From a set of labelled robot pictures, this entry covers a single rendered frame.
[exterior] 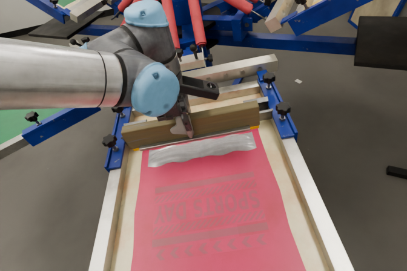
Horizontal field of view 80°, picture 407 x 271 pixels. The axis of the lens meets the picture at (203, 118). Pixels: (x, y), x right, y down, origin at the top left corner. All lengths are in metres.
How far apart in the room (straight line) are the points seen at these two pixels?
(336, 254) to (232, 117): 0.38
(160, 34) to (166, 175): 0.46
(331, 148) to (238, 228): 1.47
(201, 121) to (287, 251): 0.37
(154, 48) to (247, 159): 0.45
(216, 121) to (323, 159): 1.40
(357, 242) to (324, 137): 0.75
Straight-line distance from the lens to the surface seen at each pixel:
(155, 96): 0.34
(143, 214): 0.76
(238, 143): 0.81
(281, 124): 0.81
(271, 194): 0.72
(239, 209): 0.70
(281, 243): 0.68
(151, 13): 0.48
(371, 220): 1.84
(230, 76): 0.99
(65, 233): 2.14
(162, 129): 0.68
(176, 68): 0.54
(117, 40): 0.47
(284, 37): 1.38
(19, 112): 1.45
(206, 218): 0.71
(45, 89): 0.31
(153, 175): 0.81
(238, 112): 0.66
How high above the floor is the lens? 1.60
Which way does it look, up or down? 45 degrees down
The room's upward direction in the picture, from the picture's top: 14 degrees counter-clockwise
